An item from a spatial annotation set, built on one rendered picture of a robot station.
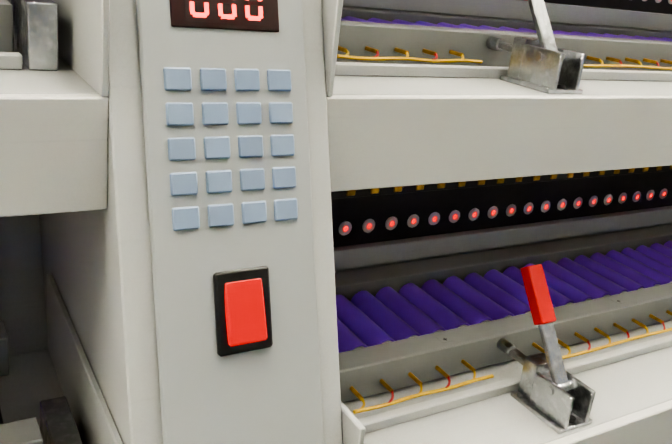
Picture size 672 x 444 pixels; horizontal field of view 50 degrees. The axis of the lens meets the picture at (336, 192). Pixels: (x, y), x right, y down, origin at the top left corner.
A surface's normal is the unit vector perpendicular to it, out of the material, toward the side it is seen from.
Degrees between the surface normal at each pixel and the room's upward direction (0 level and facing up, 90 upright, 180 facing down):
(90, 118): 108
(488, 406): 18
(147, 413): 90
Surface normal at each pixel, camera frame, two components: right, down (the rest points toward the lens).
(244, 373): 0.51, 0.02
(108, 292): -0.86, 0.07
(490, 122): 0.50, 0.33
